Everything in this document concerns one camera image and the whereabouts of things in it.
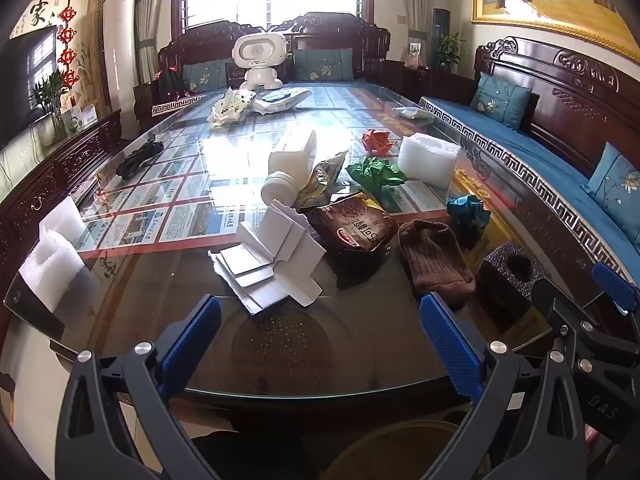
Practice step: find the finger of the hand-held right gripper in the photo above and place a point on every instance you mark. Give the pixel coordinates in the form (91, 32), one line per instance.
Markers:
(555, 305)
(612, 285)

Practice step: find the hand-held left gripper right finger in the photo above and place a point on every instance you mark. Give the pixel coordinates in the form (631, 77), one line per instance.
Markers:
(450, 350)

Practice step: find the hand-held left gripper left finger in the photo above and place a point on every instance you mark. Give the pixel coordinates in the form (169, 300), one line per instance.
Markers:
(192, 345)

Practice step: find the black foam block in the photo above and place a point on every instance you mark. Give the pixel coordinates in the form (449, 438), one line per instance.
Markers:
(497, 265)

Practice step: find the brown snack packet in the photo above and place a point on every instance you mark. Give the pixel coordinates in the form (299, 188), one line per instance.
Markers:
(355, 222)

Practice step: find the white textured foam block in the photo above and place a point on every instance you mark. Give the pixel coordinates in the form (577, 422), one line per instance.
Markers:
(427, 160)

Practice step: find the gold snack packet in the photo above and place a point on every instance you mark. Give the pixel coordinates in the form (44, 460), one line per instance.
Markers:
(322, 180)

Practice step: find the carved wooden table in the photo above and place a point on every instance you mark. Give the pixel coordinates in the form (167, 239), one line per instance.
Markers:
(150, 260)

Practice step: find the brown sock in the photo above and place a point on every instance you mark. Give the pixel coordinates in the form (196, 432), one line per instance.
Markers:
(435, 255)

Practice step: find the teal flowered cushion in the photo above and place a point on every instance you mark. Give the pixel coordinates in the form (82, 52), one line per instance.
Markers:
(617, 185)
(205, 75)
(500, 100)
(322, 65)

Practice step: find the white folded cardboard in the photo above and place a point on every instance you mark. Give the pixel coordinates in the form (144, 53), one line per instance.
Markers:
(280, 255)

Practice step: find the blue patterned sofa mat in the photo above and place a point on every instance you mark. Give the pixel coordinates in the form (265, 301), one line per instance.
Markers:
(540, 160)

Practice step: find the white foam piece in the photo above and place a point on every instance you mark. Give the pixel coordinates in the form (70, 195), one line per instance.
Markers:
(62, 220)
(55, 270)

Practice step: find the white plastic bottle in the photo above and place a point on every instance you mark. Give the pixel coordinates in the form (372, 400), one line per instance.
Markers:
(292, 155)
(280, 190)

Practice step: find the green crumpled paper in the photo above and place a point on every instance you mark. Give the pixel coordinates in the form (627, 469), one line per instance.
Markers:
(377, 172)

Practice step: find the long carved wooden sofa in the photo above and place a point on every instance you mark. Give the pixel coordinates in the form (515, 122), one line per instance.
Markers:
(575, 90)

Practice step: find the carved wooden cabinet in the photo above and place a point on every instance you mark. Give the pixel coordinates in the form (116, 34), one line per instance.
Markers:
(45, 180)

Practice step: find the red crumpled paper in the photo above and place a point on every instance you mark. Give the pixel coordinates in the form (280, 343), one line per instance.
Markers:
(377, 140)

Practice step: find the white crumpled paper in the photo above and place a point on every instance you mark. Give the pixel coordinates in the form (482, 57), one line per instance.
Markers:
(227, 110)

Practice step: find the white plastic wrapper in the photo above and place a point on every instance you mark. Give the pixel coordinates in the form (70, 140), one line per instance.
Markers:
(412, 112)

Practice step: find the small green white box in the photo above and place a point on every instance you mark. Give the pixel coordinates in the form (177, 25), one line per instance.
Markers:
(82, 117)

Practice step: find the white flat package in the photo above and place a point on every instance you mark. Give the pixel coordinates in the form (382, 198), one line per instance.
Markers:
(282, 100)

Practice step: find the green leafy houseplant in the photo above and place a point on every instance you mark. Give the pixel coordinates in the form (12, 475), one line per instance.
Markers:
(450, 50)

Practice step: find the potted bamboo plant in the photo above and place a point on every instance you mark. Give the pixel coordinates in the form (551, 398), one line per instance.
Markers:
(50, 105)

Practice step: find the white robot toy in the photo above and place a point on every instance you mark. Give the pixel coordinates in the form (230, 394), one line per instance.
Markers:
(257, 57)

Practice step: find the dark tower fan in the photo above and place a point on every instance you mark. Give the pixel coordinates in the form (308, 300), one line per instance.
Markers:
(441, 30)

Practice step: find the white standing air conditioner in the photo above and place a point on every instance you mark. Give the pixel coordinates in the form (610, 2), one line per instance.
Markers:
(119, 50)

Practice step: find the black television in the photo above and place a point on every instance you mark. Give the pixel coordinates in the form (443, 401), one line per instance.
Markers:
(25, 85)

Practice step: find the red knot decoration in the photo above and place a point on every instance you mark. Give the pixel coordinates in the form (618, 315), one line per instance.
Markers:
(67, 40)

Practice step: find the short carved wooden sofa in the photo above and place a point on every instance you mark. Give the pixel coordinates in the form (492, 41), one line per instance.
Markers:
(310, 30)

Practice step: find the framed calligraphy picture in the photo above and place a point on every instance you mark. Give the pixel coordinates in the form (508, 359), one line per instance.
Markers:
(40, 15)

